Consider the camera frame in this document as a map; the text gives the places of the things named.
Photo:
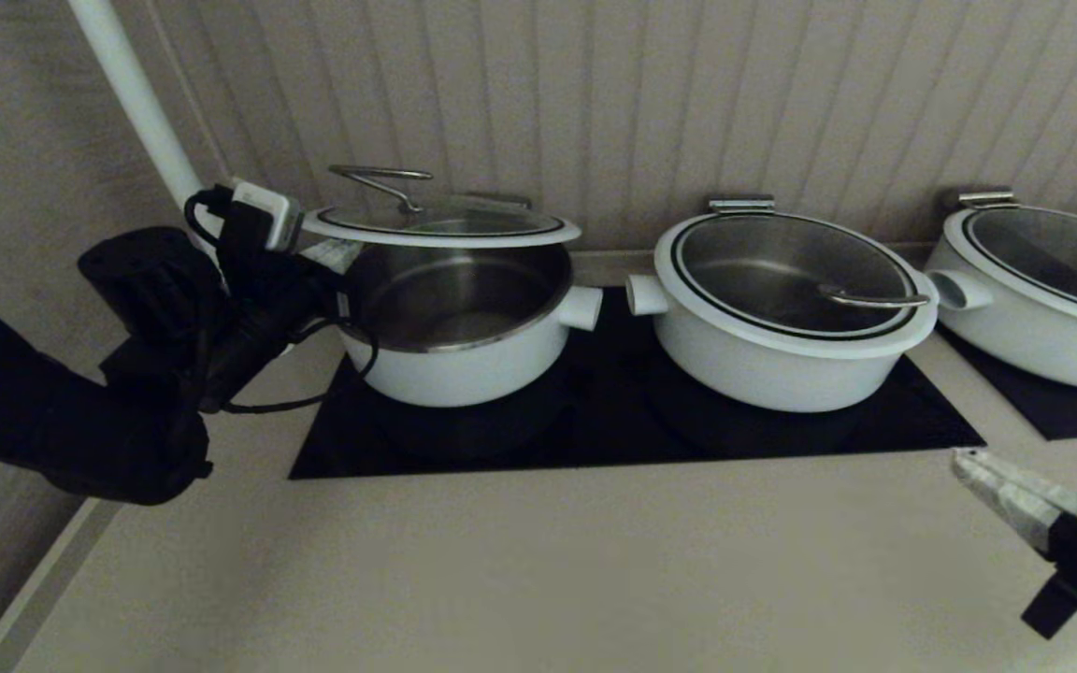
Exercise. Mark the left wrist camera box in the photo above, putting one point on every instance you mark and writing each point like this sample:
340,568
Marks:
267,210

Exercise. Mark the middle white pot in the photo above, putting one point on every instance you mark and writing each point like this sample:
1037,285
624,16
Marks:
772,271

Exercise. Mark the white round pole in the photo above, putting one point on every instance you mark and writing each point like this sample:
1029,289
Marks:
136,93

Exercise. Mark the large black glass cooktop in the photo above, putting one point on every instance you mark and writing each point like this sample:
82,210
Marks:
613,430

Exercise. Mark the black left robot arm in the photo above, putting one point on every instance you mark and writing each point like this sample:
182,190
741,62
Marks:
24,421

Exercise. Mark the white pot with steel rim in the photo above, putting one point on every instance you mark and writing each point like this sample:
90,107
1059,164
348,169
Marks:
464,374

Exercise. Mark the white-rimmed glass pot lid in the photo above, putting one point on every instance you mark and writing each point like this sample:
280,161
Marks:
1062,252
445,226

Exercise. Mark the small black glass cooktop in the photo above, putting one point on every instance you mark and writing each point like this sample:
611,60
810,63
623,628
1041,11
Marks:
1071,411

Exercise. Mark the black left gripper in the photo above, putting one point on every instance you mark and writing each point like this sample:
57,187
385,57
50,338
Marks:
272,280

